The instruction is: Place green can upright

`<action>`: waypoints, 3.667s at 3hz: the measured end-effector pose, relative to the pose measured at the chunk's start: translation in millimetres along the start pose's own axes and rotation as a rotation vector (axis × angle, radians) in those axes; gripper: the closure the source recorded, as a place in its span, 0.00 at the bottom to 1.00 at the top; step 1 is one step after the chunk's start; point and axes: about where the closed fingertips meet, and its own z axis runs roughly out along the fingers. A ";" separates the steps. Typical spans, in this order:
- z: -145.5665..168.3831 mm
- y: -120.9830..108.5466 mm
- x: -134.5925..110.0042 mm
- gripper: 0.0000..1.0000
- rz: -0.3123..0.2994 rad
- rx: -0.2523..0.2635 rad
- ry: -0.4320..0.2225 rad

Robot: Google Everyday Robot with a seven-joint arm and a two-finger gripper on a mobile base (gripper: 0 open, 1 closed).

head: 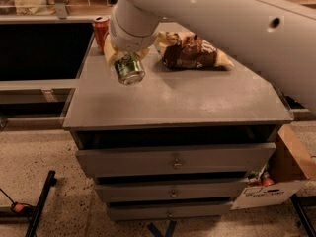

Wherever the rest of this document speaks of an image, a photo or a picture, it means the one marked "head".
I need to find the green soda can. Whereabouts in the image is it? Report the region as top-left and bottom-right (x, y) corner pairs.
(114, 52), (145, 85)

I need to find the grey drawer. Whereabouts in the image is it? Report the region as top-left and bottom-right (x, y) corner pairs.
(95, 179), (246, 203)
(76, 143), (277, 177)
(107, 201), (232, 221)

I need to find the grey drawer cabinet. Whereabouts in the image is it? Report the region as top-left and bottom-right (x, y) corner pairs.
(63, 47), (292, 211)

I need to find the black right stand leg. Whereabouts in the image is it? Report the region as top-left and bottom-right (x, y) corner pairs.
(290, 194), (316, 237)

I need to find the black floor stand leg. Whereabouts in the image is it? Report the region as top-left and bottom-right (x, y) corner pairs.
(25, 170), (57, 237)

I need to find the brown chip bag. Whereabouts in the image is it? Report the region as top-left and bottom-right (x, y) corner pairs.
(154, 31), (233, 69)

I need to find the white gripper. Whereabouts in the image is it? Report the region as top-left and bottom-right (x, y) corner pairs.
(104, 18), (159, 66)

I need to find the middle grey drawer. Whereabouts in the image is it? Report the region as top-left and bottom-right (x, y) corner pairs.
(95, 179), (246, 203)

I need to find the top grey drawer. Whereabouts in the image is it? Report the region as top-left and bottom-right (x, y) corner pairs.
(76, 143), (277, 177)

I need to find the orange bottle in box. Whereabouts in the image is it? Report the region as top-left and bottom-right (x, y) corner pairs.
(261, 172), (275, 186)

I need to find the black cable with orange clip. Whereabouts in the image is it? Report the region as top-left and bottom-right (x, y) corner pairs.
(0, 187), (36, 215)

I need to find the bottom grey drawer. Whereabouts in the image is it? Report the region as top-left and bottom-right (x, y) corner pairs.
(107, 201), (232, 221)

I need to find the metal railing frame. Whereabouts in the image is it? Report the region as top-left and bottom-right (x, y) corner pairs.
(0, 0), (117, 25)

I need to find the red cola can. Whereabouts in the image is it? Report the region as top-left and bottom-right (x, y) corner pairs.
(92, 16), (110, 52)

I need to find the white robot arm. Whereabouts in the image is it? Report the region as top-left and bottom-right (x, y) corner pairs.
(110, 0), (316, 113)

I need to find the cardboard box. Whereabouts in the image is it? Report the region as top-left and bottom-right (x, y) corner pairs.
(232, 125), (316, 210)

